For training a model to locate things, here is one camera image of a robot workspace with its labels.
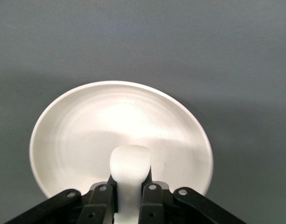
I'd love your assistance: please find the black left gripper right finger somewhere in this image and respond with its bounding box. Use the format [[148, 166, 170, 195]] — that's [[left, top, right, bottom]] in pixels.
[[139, 165, 248, 224]]

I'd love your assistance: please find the white steamed bun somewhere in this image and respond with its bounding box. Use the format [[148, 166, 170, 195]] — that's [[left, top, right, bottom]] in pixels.
[[109, 144, 152, 224]]

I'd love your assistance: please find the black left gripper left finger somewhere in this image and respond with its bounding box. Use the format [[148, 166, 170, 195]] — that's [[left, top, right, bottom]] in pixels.
[[2, 175, 118, 224]]

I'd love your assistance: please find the round cream plate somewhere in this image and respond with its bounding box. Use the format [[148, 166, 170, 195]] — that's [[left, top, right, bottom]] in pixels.
[[28, 80, 214, 202]]

